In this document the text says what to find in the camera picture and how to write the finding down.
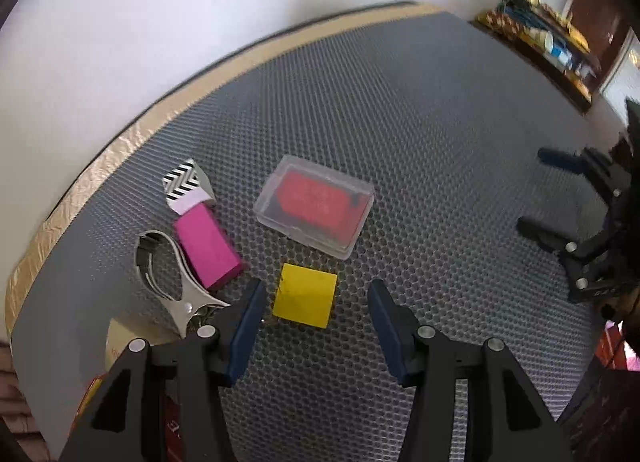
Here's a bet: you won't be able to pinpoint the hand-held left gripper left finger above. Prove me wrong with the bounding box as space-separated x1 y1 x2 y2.
59 278 267 462

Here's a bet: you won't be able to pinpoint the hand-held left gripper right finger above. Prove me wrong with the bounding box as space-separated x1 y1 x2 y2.
367 279 573 462

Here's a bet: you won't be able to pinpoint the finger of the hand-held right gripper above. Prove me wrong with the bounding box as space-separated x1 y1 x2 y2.
537 146 628 193
516 216 608 303

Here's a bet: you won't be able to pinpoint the silver metal clipper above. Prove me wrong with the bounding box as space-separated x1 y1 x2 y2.
135 230 232 333

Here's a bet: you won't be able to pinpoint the yellow block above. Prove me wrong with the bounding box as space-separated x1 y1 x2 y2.
272 263 339 329

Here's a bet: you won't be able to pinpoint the pink block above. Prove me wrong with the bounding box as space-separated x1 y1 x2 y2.
174 204 249 292

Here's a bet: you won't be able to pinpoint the red tin box gold interior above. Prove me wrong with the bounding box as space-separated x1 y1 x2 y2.
75 317 186 462

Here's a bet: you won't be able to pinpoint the clear case red cards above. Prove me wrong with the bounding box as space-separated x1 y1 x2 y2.
253 154 376 260

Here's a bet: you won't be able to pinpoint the table with tan taped edge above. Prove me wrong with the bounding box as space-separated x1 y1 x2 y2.
4 1 441 338

